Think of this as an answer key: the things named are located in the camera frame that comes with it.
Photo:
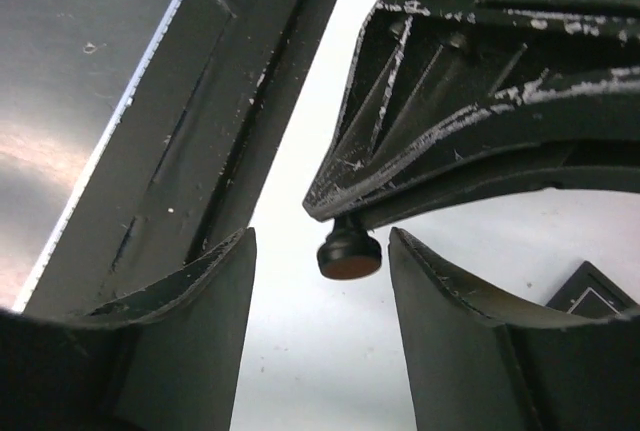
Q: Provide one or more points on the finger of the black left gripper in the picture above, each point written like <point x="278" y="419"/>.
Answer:
<point x="573" y="165"/>

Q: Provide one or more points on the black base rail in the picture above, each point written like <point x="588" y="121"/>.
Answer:
<point x="184" y="157"/>

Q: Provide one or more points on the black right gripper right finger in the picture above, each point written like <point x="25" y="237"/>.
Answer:
<point x="481" y="358"/>

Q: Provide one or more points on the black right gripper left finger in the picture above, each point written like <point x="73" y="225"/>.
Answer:
<point x="165" y="357"/>

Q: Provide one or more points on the black and white chessboard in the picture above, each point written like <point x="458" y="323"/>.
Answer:
<point x="591" y="294"/>

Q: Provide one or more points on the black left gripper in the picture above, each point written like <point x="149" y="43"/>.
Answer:
<point x="437" y="84"/>

